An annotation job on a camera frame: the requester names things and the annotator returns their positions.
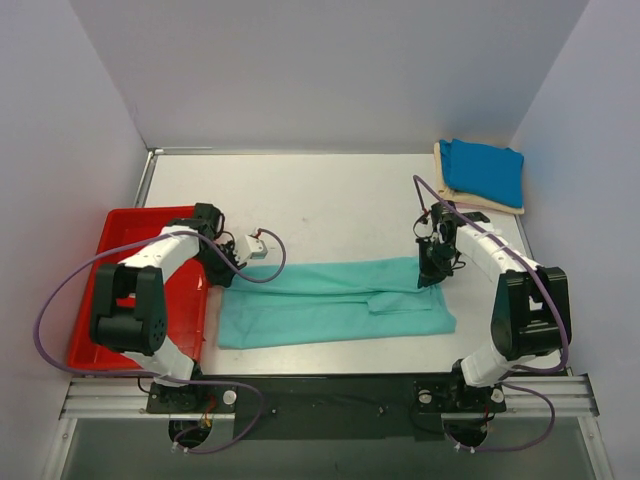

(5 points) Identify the teal t shirt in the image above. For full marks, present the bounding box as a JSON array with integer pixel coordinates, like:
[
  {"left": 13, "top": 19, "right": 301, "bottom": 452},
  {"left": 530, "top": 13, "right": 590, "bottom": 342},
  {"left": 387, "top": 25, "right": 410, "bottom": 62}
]
[{"left": 217, "top": 257, "right": 456, "bottom": 350}]

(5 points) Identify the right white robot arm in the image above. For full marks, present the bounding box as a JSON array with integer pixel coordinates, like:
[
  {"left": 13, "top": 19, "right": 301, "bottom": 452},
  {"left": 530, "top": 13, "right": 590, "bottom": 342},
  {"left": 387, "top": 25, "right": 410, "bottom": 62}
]
[{"left": 416, "top": 202, "right": 572, "bottom": 409}]

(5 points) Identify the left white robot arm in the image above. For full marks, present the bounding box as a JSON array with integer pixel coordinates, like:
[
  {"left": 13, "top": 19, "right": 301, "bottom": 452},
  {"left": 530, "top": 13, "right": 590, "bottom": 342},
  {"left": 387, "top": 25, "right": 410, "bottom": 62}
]
[{"left": 89, "top": 203, "right": 242, "bottom": 412}]

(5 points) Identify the red plastic bin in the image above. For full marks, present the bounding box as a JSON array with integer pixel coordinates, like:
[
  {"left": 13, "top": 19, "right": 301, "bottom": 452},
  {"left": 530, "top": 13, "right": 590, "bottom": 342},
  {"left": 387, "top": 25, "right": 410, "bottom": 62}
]
[{"left": 67, "top": 206, "right": 209, "bottom": 371}]

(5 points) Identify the folded pink t shirt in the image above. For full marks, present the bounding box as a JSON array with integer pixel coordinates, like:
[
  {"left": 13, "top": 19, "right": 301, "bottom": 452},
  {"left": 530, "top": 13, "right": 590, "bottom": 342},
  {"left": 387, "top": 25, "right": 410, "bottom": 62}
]
[{"left": 445, "top": 200, "right": 489, "bottom": 210}]

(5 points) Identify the folded beige t shirt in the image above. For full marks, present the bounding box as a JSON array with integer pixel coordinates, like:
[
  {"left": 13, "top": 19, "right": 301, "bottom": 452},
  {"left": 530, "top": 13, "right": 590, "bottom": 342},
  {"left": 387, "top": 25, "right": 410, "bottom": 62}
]
[{"left": 433, "top": 142, "right": 525, "bottom": 215}]

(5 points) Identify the folded blue t shirt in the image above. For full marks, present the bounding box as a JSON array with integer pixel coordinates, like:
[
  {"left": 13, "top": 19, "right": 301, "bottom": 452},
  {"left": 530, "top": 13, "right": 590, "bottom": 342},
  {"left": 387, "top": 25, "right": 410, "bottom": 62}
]
[{"left": 438, "top": 139, "right": 524, "bottom": 209}]

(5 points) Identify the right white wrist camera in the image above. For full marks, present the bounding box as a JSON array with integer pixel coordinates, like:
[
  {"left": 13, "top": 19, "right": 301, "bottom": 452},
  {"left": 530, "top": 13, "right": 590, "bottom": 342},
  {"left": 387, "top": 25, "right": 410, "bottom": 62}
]
[{"left": 412, "top": 209, "right": 434, "bottom": 239}]

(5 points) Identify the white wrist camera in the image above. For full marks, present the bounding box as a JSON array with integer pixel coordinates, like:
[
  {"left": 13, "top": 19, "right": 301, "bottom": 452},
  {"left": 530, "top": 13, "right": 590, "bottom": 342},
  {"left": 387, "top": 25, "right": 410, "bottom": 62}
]
[
  {"left": 235, "top": 231, "right": 268, "bottom": 264},
  {"left": 412, "top": 209, "right": 434, "bottom": 239}
]

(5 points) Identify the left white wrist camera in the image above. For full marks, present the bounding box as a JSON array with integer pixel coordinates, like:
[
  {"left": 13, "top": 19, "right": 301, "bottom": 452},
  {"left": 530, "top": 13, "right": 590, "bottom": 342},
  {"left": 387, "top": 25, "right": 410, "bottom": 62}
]
[{"left": 235, "top": 231, "right": 268, "bottom": 264}]

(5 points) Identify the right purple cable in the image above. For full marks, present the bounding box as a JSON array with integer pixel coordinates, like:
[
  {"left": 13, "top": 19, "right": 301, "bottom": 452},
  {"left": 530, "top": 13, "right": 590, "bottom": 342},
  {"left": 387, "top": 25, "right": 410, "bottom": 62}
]
[{"left": 411, "top": 174, "right": 572, "bottom": 454}]

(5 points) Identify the purple cable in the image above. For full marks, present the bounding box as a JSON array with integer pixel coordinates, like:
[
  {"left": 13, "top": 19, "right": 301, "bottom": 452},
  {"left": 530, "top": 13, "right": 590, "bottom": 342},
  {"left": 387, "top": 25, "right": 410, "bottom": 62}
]
[
  {"left": 32, "top": 227, "right": 287, "bottom": 455},
  {"left": 411, "top": 174, "right": 572, "bottom": 454}
]

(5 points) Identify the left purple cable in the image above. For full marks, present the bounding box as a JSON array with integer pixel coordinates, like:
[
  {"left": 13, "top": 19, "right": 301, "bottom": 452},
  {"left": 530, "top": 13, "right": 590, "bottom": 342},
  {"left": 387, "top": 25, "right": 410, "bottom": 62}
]
[{"left": 32, "top": 227, "right": 287, "bottom": 455}]

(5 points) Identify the aluminium frame rail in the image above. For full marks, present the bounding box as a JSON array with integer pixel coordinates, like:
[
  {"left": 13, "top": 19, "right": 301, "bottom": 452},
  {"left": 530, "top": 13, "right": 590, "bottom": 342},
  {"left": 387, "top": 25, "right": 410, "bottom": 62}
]
[{"left": 60, "top": 376, "right": 599, "bottom": 420}]

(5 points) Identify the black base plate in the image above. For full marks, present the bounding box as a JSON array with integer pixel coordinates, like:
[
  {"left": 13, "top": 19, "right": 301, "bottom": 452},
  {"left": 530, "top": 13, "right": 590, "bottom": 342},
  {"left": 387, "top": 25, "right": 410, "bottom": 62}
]
[{"left": 146, "top": 372, "right": 506, "bottom": 443}]

